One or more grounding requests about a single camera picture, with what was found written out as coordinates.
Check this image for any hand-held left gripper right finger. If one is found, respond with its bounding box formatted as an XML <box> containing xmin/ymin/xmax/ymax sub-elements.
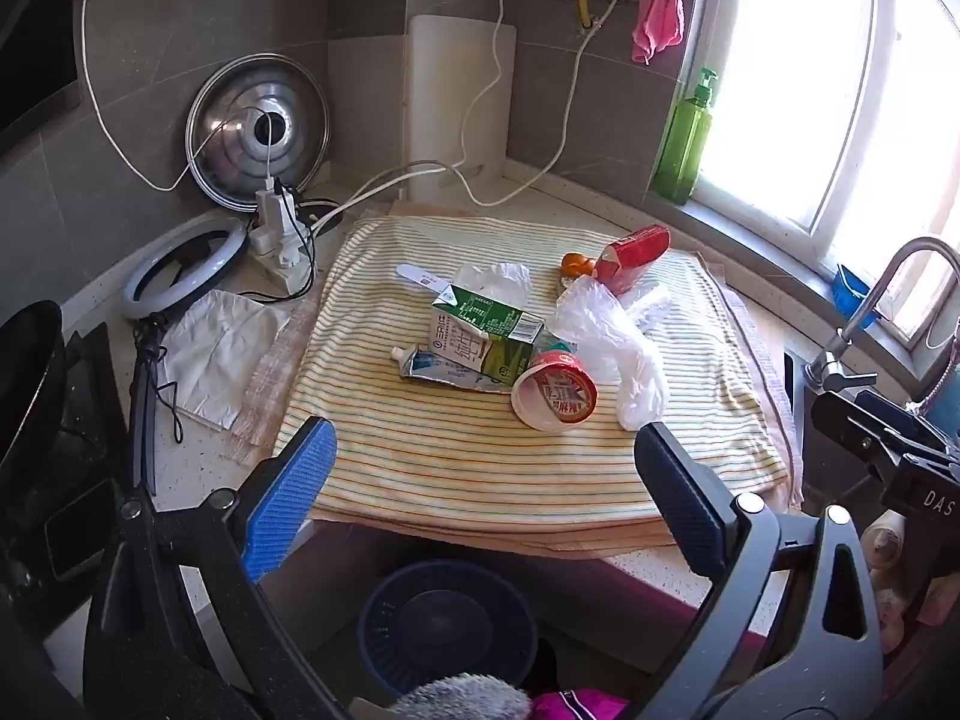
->
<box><xmin>634</xmin><ymin>421</ymin><xmax>886</xmax><ymax>720</ymax></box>

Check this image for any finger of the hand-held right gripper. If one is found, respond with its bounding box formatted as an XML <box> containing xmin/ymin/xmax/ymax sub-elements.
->
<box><xmin>811</xmin><ymin>390</ymin><xmax>960</xmax><ymax>470</ymax></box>

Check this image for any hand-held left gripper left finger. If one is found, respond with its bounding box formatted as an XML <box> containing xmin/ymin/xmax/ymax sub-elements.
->
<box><xmin>82</xmin><ymin>416</ymin><xmax>357</xmax><ymax>720</ymax></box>

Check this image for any red white paper cup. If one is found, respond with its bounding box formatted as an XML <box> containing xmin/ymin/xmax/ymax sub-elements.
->
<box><xmin>511</xmin><ymin>349</ymin><xmax>599</xmax><ymax>432</ymax></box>

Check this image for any clear plastic bag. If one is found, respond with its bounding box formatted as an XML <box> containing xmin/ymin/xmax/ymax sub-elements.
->
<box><xmin>555</xmin><ymin>277</ymin><xmax>671</xmax><ymax>432</ymax></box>

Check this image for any squeezed toothpaste tube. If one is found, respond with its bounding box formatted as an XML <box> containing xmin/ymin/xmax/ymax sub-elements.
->
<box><xmin>390</xmin><ymin>345</ymin><xmax>481</xmax><ymax>385</ymax></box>

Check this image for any blue plastic basket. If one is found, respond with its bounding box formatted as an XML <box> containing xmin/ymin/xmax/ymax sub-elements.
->
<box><xmin>356</xmin><ymin>559</ymin><xmax>541</xmax><ymax>698</ymax></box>

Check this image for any white stick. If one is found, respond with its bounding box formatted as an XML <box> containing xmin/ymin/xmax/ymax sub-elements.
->
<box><xmin>396</xmin><ymin>264</ymin><xmax>451</xmax><ymax>293</ymax></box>

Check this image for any green white milk carton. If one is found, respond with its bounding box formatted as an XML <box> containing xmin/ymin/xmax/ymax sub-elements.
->
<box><xmin>427</xmin><ymin>283</ymin><xmax>556</xmax><ymax>395</ymax></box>

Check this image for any red carton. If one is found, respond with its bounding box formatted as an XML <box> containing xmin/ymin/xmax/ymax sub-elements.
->
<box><xmin>596</xmin><ymin>225</ymin><xmax>671</xmax><ymax>293</ymax></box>

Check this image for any white wrapper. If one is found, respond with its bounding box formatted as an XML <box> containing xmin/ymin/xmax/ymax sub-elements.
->
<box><xmin>454</xmin><ymin>262</ymin><xmax>533</xmax><ymax>308</ymax></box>

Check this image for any blue container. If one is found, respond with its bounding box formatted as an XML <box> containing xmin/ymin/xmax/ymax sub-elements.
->
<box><xmin>832</xmin><ymin>264</ymin><xmax>878</xmax><ymax>329</ymax></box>

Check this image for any steel faucet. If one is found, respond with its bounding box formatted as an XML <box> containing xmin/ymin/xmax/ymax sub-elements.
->
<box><xmin>806</xmin><ymin>236</ymin><xmax>960</xmax><ymax>391</ymax></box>

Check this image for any white cloth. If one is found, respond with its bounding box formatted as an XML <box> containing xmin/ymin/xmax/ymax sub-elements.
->
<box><xmin>161</xmin><ymin>289</ymin><xmax>293</xmax><ymax>428</ymax></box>

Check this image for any striped towel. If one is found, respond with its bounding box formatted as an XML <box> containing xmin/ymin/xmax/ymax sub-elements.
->
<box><xmin>274</xmin><ymin>216</ymin><xmax>788</xmax><ymax>530</ymax></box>

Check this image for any peach towel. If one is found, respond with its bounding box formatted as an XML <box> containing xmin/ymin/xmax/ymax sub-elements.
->
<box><xmin>229</xmin><ymin>199</ymin><xmax>807</xmax><ymax>560</ymax></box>

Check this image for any black light stand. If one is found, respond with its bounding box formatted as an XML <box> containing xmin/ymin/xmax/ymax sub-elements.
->
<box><xmin>127</xmin><ymin>315</ymin><xmax>185</xmax><ymax>496</ymax></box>

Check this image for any white power strip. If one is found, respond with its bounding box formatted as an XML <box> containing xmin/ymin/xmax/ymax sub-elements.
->
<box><xmin>251</xmin><ymin>221</ymin><xmax>316</xmax><ymax>293</ymax></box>

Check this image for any black phone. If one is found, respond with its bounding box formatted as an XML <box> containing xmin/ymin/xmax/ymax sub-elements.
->
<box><xmin>41</xmin><ymin>480</ymin><xmax>121</xmax><ymax>582</ymax></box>

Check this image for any pink garment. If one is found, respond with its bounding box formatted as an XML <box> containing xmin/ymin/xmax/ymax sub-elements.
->
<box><xmin>529</xmin><ymin>688</ymin><xmax>631</xmax><ymax>720</ymax></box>

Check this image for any grey fuzzy slipper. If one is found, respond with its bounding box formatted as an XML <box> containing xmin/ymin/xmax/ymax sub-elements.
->
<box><xmin>386</xmin><ymin>673</ymin><xmax>533</xmax><ymax>720</ymax></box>

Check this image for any white charger plug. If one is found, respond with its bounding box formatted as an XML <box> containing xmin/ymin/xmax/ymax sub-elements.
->
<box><xmin>255</xmin><ymin>178</ymin><xmax>301</xmax><ymax>233</ymax></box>

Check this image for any black wok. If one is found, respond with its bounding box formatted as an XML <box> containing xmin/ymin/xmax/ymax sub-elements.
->
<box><xmin>0</xmin><ymin>300</ymin><xmax>67</xmax><ymax>481</ymax></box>

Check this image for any green soap bottle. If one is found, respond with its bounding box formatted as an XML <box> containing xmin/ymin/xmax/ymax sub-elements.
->
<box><xmin>652</xmin><ymin>67</ymin><xmax>719</xmax><ymax>205</ymax></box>

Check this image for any steel pot lid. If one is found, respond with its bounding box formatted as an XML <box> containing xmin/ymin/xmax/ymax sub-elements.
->
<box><xmin>185</xmin><ymin>52</ymin><xmax>332</xmax><ymax>209</ymax></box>

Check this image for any white cutting board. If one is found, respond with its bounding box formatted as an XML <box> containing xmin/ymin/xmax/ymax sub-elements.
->
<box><xmin>405</xmin><ymin>13</ymin><xmax>518</xmax><ymax>200</ymax></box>

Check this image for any pink cloth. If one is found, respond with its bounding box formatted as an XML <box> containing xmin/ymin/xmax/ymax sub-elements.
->
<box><xmin>631</xmin><ymin>0</ymin><xmax>686</xmax><ymax>65</ymax></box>

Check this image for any black range hood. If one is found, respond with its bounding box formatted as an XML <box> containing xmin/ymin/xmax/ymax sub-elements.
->
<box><xmin>0</xmin><ymin>0</ymin><xmax>91</xmax><ymax>143</ymax></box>

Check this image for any white ring light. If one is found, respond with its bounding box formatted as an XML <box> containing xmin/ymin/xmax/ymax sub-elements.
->
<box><xmin>122</xmin><ymin>217</ymin><xmax>252</xmax><ymax>322</ymax></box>

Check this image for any thick white power cord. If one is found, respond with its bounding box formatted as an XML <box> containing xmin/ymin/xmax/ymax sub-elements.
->
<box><xmin>311</xmin><ymin>161</ymin><xmax>470</xmax><ymax>241</ymax></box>

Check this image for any window frame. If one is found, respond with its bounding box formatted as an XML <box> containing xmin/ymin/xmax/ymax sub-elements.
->
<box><xmin>679</xmin><ymin>0</ymin><xmax>960</xmax><ymax>350</ymax></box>

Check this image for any thin white charger cable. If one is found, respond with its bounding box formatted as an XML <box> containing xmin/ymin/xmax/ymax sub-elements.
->
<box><xmin>79</xmin><ymin>0</ymin><xmax>275</xmax><ymax>192</ymax></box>

